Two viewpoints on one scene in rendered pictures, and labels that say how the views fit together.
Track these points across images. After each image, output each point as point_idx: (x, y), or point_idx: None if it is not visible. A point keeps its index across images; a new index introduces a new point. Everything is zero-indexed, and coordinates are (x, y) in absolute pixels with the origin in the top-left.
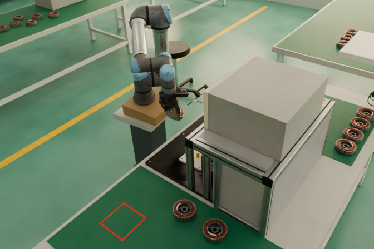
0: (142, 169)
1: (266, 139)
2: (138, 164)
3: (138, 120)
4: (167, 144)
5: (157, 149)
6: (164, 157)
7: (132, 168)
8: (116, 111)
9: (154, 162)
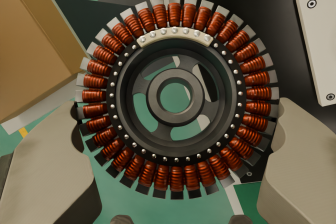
0: (253, 191)
1: None
2: (227, 187)
3: (50, 97)
4: (209, 91)
5: (201, 120)
6: (265, 134)
7: (231, 202)
8: (3, 126)
9: (262, 165)
